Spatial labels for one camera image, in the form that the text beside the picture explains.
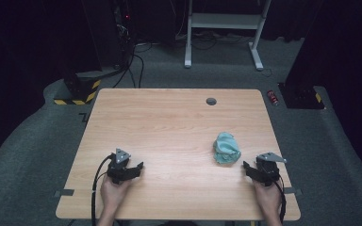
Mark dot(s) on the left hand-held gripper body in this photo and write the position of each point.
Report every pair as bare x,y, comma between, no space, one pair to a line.
119,166

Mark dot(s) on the black stand base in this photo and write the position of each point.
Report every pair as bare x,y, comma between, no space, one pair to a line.
301,97

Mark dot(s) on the dark equipment rack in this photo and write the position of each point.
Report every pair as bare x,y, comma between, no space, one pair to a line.
124,34

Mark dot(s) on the red can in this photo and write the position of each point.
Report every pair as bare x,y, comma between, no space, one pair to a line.
272,97

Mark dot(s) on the person's right hand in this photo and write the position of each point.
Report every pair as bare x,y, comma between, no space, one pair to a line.
268,199

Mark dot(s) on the grey round table grommet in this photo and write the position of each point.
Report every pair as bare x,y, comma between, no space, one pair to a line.
211,101

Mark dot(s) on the teal microfibre cloth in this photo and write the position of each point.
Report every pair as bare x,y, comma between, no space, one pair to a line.
226,149

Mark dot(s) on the grey tape strip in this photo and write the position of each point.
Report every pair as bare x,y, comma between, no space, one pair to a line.
64,192
292,190

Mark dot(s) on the yellow-black striped stand base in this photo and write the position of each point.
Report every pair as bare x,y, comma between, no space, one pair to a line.
78,91

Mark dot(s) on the person's left hand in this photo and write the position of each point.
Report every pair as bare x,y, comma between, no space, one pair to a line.
113,193

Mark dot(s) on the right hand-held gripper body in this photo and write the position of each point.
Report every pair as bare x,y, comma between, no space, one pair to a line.
268,171

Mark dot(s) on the white metal stand frame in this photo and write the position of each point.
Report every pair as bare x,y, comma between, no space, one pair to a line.
223,21

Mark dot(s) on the black curtain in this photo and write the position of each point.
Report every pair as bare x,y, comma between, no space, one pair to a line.
345,47

